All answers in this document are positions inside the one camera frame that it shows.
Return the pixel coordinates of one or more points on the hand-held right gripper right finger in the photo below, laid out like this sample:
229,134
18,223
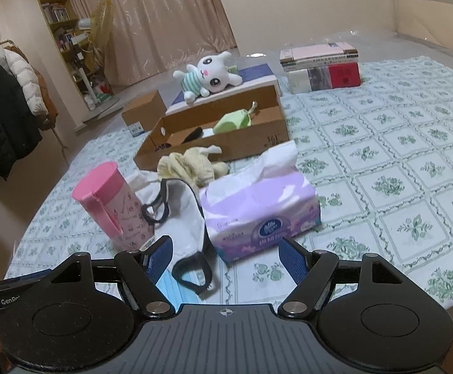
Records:
292,261

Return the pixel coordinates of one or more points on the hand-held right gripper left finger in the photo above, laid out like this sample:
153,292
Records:
158,257

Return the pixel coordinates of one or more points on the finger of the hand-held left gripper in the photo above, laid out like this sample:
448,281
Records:
27,275
16,287

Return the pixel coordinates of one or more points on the blue face mask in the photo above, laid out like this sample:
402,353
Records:
166,286

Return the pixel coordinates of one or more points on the white bag with black trim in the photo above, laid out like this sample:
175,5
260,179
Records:
187,222

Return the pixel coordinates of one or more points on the pale yellow cloth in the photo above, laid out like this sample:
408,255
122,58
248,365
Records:
187,165

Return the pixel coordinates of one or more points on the cardboard tray box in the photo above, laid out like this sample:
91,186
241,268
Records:
242,144

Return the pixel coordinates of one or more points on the light green cloth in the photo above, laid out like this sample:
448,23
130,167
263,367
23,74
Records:
230,122

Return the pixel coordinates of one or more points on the purple tissue pack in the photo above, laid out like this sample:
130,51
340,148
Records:
257,210

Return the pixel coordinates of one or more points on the pink lidded cup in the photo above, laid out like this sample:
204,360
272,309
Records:
105,194

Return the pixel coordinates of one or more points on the clothes rack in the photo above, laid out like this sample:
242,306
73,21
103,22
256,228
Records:
63,148

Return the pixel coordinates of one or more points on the small closed cardboard box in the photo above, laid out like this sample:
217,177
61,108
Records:
144,111

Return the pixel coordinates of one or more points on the brown jacket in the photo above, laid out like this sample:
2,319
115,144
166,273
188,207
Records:
49,113

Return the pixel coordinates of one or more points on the white bunny plush toy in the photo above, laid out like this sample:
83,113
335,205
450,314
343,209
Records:
211,74

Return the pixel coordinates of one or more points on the red and white thick box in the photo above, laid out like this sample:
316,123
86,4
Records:
343,76

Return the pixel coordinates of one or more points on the blue topped white box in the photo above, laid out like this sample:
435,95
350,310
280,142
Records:
257,72

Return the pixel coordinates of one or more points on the stack of thin books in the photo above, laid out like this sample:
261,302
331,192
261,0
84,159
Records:
320,52

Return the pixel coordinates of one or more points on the standing fan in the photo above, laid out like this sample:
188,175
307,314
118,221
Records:
99,27

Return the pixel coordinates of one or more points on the beige curtain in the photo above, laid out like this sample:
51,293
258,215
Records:
164,19

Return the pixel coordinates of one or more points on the wooden bookshelf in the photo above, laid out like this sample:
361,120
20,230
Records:
55,11

